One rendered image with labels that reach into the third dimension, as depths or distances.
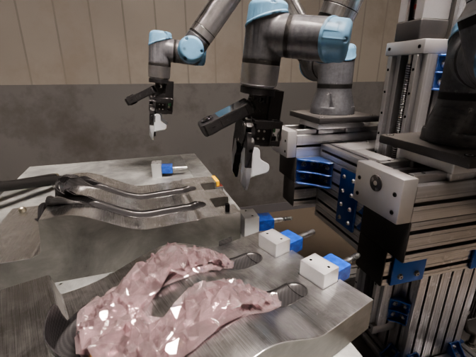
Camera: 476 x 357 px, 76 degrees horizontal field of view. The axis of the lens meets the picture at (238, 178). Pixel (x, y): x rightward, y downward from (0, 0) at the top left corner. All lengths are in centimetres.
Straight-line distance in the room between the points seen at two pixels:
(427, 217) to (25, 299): 66
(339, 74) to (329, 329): 82
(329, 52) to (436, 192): 33
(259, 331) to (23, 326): 26
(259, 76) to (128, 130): 182
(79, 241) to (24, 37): 193
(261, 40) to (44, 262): 56
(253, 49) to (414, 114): 51
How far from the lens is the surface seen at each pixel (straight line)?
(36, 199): 115
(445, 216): 73
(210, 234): 67
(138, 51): 234
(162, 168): 118
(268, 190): 267
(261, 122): 63
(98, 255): 66
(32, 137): 248
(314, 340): 44
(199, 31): 101
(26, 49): 244
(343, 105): 110
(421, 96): 95
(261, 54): 61
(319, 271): 51
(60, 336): 47
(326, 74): 111
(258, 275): 54
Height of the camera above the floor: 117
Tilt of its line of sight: 19 degrees down
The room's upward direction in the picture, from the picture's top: straight up
